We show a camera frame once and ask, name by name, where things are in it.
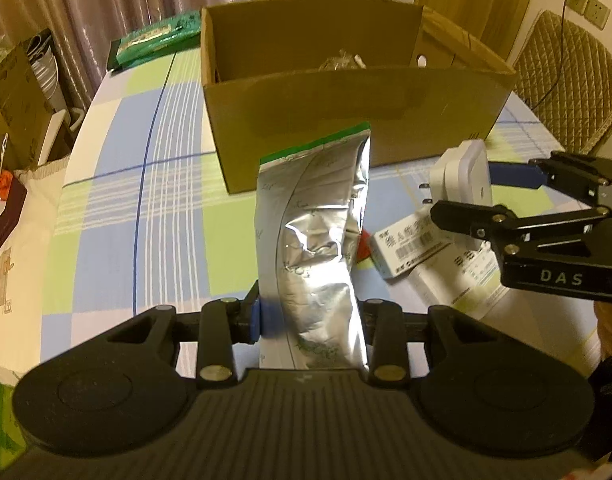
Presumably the white square night light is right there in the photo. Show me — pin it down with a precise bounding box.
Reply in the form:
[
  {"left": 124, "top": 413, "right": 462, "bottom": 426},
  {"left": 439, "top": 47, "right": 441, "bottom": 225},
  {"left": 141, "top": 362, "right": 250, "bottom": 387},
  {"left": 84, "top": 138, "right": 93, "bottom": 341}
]
[{"left": 421, "top": 140, "right": 492, "bottom": 206}]

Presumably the white parrot ointment box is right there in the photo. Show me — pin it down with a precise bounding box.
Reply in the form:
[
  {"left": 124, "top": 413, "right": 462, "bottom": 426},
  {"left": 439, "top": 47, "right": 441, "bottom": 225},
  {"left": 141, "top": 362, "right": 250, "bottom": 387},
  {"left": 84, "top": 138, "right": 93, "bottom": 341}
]
[{"left": 369, "top": 205, "right": 449, "bottom": 280}]

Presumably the silver foil pouch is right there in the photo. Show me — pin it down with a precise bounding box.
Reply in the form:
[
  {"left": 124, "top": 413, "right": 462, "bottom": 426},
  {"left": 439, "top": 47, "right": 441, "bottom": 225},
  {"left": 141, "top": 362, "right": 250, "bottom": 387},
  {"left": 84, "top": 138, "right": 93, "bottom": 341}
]
[{"left": 255, "top": 122, "right": 371, "bottom": 370}]

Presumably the white green tablet box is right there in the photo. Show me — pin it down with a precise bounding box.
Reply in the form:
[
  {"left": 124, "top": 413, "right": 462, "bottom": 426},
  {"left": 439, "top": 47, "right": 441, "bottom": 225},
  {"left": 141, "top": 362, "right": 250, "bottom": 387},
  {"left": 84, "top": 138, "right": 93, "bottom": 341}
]
[{"left": 408, "top": 243, "right": 507, "bottom": 320}]

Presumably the clear plastic square case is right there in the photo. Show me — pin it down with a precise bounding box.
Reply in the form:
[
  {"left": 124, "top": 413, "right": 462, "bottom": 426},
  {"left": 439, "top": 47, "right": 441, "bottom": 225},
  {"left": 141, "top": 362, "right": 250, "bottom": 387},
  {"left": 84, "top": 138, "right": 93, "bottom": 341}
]
[{"left": 319, "top": 49, "right": 367, "bottom": 70}]

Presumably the person's right hand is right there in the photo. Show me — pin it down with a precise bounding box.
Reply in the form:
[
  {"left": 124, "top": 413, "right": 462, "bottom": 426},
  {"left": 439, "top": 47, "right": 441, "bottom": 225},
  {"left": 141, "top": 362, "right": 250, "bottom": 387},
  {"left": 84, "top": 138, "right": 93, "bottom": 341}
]
[{"left": 594, "top": 301, "right": 612, "bottom": 357}]

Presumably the red candy packet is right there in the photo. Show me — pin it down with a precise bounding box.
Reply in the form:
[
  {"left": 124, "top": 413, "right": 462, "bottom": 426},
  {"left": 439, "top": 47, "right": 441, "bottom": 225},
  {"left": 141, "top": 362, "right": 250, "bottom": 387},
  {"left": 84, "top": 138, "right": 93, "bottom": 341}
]
[{"left": 357, "top": 230, "right": 371, "bottom": 262}]

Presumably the quilted chair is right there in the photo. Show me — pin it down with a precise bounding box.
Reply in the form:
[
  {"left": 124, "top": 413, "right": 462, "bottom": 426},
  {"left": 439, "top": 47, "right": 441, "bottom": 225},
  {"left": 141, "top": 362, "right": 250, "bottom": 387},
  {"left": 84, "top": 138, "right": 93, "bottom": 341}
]
[{"left": 514, "top": 10, "right": 612, "bottom": 155}]

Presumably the checkered tablecloth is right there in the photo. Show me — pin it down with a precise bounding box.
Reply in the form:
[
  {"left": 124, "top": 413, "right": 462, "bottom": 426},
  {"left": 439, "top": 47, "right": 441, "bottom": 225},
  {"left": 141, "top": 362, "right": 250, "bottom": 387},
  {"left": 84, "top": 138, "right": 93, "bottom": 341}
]
[{"left": 39, "top": 49, "right": 601, "bottom": 375}]

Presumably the dark wooden tray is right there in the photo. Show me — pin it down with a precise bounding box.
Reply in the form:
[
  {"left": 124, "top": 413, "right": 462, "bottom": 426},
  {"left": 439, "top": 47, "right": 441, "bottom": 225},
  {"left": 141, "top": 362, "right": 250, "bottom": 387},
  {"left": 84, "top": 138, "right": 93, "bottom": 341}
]
[{"left": 0, "top": 176, "right": 27, "bottom": 248}]

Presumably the green tissue pack stack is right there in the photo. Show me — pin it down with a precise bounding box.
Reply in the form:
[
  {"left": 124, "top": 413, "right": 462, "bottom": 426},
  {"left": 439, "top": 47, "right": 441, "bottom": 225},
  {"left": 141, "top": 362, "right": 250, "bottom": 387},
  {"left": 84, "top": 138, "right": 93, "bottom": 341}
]
[{"left": 0, "top": 382, "right": 26, "bottom": 471}]

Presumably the brown cardboard box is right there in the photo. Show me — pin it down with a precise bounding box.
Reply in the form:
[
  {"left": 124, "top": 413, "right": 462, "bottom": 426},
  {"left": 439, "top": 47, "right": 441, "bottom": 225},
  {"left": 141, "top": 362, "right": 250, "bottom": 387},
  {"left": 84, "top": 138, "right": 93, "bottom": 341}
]
[{"left": 201, "top": 0, "right": 516, "bottom": 194}]

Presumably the green wet wipes pack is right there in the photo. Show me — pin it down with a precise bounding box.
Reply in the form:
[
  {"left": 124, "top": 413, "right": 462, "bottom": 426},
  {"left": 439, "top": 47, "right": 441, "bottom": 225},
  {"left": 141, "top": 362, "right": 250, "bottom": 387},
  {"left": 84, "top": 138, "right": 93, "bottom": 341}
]
[{"left": 106, "top": 11, "right": 202, "bottom": 73}]

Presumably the open brown cardboard carton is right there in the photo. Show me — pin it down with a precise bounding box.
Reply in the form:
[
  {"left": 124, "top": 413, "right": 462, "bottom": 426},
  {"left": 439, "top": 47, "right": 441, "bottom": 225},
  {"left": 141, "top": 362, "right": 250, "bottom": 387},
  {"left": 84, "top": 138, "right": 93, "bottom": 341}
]
[{"left": 0, "top": 36, "right": 56, "bottom": 170}]

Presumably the wall socket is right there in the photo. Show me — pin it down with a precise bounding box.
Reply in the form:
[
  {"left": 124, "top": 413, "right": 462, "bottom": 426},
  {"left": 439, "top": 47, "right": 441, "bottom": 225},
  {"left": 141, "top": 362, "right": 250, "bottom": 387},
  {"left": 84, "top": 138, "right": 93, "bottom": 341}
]
[{"left": 566, "top": 0, "right": 610, "bottom": 30}]

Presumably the black power cord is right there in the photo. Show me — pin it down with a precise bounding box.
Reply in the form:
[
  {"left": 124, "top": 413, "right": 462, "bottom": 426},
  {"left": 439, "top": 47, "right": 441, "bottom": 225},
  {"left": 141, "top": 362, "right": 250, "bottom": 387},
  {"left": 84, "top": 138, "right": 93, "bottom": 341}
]
[{"left": 530, "top": 0, "right": 584, "bottom": 111}]

